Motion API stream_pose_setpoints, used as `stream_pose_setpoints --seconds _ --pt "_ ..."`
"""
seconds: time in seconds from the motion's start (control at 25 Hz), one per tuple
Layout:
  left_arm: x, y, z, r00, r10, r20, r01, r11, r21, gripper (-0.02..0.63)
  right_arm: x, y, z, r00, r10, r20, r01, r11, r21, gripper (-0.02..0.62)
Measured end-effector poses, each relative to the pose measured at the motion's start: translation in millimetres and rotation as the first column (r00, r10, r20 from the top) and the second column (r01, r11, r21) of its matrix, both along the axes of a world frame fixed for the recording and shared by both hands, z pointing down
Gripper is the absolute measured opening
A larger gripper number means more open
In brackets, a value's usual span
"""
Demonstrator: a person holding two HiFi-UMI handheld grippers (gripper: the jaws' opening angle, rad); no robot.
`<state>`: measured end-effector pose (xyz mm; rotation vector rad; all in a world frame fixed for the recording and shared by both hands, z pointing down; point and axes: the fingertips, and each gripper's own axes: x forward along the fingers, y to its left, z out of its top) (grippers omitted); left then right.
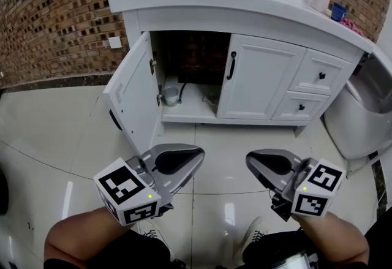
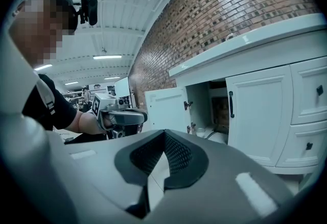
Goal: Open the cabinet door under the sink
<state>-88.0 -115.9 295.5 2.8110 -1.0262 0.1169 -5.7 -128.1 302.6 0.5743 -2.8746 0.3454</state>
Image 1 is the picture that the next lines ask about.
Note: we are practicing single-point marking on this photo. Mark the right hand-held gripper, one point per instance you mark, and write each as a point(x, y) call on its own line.
point(315, 197)

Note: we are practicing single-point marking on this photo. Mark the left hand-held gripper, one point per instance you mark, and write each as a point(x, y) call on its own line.
point(128, 197)

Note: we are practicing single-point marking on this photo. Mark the white cabinet door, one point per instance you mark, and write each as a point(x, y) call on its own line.
point(134, 102)
point(263, 78)

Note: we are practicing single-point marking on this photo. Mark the person's left forearm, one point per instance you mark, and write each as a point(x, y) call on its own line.
point(79, 237)

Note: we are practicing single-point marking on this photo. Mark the person's right forearm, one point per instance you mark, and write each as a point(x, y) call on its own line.
point(333, 240)

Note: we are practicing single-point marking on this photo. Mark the white vanity cabinet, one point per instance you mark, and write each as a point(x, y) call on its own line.
point(183, 21)

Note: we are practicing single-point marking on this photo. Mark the person's left white shoe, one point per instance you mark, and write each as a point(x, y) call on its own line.
point(150, 231)

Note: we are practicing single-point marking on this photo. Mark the person's white shoe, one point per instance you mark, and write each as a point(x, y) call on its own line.
point(150, 231)
point(254, 229)

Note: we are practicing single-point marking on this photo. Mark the small white drawer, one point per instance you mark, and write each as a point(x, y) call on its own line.
point(284, 107)

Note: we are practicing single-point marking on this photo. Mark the black drawer knob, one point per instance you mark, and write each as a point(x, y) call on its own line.
point(321, 75)
point(301, 107)

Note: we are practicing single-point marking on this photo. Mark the person's right white shoe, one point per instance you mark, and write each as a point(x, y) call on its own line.
point(254, 229)

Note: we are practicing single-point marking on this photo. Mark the grey metal cup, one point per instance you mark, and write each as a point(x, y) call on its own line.
point(171, 97)

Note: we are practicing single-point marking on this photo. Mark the white toilet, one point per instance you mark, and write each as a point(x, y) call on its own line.
point(349, 127)

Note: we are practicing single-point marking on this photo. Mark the person's black trousers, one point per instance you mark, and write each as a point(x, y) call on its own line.
point(144, 254)

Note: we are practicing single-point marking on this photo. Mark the silver body-worn box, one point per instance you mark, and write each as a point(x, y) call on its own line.
point(294, 261)

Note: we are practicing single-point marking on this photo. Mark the large white drawer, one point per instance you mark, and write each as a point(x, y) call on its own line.
point(306, 71)

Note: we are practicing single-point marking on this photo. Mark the pink cloth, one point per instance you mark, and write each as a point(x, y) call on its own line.
point(350, 25)

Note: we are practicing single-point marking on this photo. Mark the black round object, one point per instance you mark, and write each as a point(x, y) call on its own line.
point(2, 194)

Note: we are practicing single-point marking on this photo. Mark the blue cup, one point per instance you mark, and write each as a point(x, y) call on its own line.
point(338, 12)

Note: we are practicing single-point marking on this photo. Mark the white sink countertop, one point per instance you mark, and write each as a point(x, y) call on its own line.
point(199, 1)

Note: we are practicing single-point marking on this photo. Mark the white mug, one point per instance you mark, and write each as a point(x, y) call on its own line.
point(320, 1)

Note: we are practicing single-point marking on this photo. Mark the white wall socket plate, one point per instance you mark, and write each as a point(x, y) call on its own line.
point(114, 42)

